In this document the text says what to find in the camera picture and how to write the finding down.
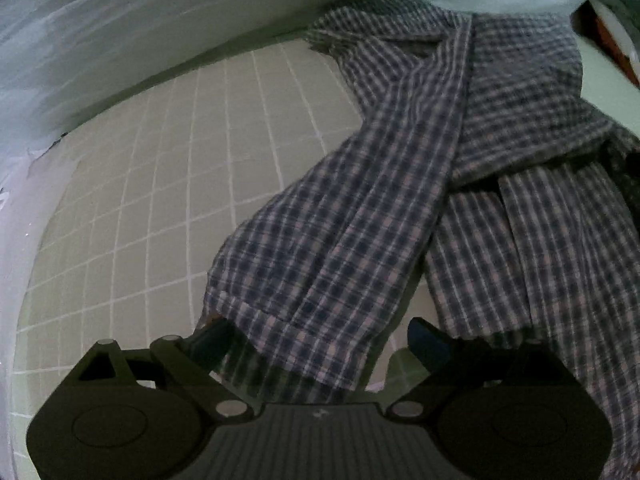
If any blue plaid shirt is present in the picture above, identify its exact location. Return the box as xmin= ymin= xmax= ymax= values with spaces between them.
xmin=203 ymin=0 xmax=639 ymax=479

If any light teal fabric storage bag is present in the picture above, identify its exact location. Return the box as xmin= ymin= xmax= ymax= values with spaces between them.
xmin=0 ymin=0 xmax=614 ymax=162

